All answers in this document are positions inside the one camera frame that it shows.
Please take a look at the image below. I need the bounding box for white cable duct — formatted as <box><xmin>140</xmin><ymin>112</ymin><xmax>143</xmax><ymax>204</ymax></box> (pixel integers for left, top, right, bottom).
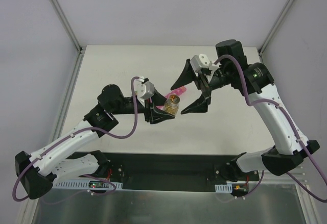
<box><xmin>215</xmin><ymin>183</ymin><xmax>233</xmax><ymax>193</ymax></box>
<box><xmin>53</xmin><ymin>179</ymin><xmax>123</xmax><ymax>190</ymax></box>

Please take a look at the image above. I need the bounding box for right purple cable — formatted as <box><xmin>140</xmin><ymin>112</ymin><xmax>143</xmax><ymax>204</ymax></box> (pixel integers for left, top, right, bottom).
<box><xmin>213</xmin><ymin>55</ymin><xmax>327</xmax><ymax>203</ymax></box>

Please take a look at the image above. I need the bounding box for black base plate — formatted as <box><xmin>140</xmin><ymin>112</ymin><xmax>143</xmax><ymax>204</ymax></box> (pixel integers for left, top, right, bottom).
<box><xmin>78</xmin><ymin>150</ymin><xmax>265</xmax><ymax>191</ymax></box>

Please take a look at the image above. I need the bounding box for left white cable duct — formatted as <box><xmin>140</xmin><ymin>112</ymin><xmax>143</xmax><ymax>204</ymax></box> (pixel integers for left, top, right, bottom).
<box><xmin>53</xmin><ymin>179</ymin><xmax>123</xmax><ymax>190</ymax></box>

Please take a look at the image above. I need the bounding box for aluminium frame post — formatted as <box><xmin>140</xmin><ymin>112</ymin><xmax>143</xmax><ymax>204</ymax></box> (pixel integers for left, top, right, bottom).
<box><xmin>49</xmin><ymin>0</ymin><xmax>84</xmax><ymax>53</ymax></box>
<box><xmin>258</xmin><ymin>0</ymin><xmax>297</xmax><ymax>57</ymax></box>

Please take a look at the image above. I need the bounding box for purple cable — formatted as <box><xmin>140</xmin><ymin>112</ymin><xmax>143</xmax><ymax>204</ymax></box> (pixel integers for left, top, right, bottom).
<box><xmin>213</xmin><ymin>55</ymin><xmax>327</xmax><ymax>203</ymax></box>
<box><xmin>12</xmin><ymin>77</ymin><xmax>141</xmax><ymax>202</ymax></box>

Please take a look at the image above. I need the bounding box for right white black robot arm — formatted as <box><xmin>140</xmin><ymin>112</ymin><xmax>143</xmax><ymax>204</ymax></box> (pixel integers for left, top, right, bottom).
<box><xmin>171</xmin><ymin>39</ymin><xmax>320</xmax><ymax>182</ymax></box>

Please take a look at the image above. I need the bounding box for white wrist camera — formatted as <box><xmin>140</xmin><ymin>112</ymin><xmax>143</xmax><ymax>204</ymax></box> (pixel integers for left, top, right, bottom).
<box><xmin>135</xmin><ymin>77</ymin><xmax>155</xmax><ymax>103</ymax></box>
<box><xmin>190</xmin><ymin>54</ymin><xmax>219</xmax><ymax>76</ymax></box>

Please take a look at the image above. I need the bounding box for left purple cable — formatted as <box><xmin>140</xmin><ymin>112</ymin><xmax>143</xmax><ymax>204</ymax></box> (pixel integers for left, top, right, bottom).
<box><xmin>12</xmin><ymin>77</ymin><xmax>141</xmax><ymax>202</ymax></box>

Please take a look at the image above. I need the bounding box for right white cable duct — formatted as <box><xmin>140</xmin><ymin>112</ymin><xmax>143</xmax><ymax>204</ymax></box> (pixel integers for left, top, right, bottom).
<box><xmin>215</xmin><ymin>183</ymin><xmax>233</xmax><ymax>193</ymax></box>

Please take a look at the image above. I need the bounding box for left aluminium frame post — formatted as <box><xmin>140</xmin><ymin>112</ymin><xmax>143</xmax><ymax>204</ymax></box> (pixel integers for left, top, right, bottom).
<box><xmin>49</xmin><ymin>0</ymin><xmax>84</xmax><ymax>53</ymax></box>

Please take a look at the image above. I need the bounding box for right aluminium frame post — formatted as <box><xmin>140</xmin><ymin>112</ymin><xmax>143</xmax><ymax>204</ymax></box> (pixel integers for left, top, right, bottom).
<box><xmin>258</xmin><ymin>0</ymin><xmax>297</xmax><ymax>57</ymax></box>

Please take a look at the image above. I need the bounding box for clear bottle with yellow pills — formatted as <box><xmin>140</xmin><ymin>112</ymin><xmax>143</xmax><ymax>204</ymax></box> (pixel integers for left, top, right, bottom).
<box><xmin>163</xmin><ymin>98</ymin><xmax>179</xmax><ymax>115</ymax></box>

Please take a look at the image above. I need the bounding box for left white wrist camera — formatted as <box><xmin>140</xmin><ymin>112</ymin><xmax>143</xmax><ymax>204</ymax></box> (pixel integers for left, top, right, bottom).
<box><xmin>135</xmin><ymin>77</ymin><xmax>155</xmax><ymax>103</ymax></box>

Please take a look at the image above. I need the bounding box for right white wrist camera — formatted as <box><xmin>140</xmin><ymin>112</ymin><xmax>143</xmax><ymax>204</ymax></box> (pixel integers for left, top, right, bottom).
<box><xmin>190</xmin><ymin>54</ymin><xmax>219</xmax><ymax>76</ymax></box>

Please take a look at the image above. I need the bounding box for pink weekly pill organizer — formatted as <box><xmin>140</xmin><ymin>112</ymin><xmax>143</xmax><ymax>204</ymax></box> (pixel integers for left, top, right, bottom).
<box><xmin>165</xmin><ymin>86</ymin><xmax>187</xmax><ymax>98</ymax></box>

